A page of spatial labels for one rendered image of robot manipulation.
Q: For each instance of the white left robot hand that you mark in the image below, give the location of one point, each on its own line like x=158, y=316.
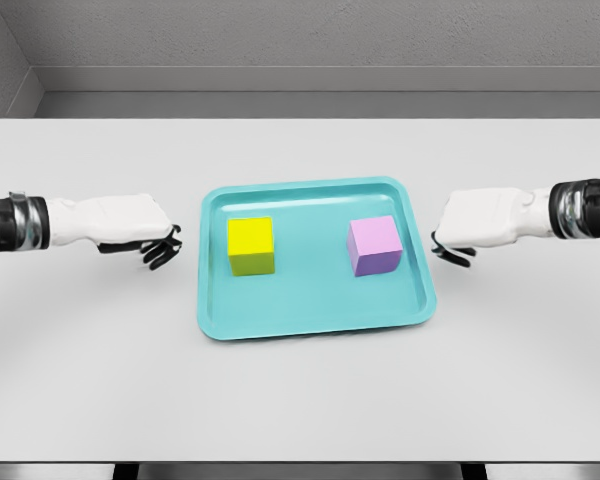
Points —
x=125, y=217

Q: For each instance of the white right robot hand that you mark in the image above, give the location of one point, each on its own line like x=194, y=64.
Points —
x=480, y=217

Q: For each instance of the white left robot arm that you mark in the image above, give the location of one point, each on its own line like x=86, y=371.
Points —
x=30, y=225

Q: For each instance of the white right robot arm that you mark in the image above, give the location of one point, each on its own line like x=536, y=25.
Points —
x=575, y=205

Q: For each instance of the pink cube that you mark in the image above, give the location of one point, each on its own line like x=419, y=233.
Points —
x=372, y=240

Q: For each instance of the yellow cube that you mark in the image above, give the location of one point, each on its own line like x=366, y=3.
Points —
x=250, y=240

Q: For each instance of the teal plastic tray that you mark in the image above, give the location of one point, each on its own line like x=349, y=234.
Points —
x=315, y=300

